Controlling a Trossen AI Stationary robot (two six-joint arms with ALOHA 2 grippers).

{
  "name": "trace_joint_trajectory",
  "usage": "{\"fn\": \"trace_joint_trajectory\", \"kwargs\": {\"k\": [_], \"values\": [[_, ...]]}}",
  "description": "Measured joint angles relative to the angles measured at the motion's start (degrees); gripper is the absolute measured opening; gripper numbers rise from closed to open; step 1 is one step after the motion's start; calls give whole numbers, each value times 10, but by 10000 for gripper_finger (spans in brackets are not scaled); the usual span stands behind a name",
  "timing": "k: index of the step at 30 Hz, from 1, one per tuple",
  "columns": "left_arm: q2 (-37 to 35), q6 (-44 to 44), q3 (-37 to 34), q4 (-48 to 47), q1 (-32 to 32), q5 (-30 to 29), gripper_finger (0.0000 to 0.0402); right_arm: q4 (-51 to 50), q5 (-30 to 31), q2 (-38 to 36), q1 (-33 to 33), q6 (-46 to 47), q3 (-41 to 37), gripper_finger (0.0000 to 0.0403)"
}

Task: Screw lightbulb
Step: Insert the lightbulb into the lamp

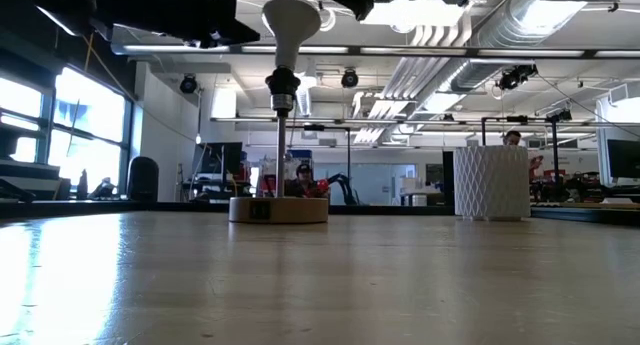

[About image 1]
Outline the white textured pen cup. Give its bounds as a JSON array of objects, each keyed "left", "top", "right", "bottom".
[{"left": 453, "top": 144, "right": 533, "bottom": 223}]

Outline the black monitor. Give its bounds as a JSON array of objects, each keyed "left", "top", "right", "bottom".
[
  {"left": 606, "top": 138, "right": 640, "bottom": 180},
  {"left": 198, "top": 142, "right": 244, "bottom": 177}
]

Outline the person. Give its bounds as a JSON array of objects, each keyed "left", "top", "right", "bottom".
[
  {"left": 501, "top": 129, "right": 545, "bottom": 186},
  {"left": 285, "top": 163, "right": 332, "bottom": 200}
]

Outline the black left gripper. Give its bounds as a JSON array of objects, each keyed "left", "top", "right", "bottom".
[{"left": 94, "top": 0, "right": 262, "bottom": 49}]

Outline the black cabinet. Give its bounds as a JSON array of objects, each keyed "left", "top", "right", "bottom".
[{"left": 441, "top": 150, "right": 456, "bottom": 207}]

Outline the white flood lightbulb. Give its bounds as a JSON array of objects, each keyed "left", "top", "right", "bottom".
[{"left": 261, "top": 0, "right": 323, "bottom": 72}]

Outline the lamp stand with wooden base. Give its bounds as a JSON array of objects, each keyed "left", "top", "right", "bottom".
[{"left": 228, "top": 66, "right": 330, "bottom": 225}]

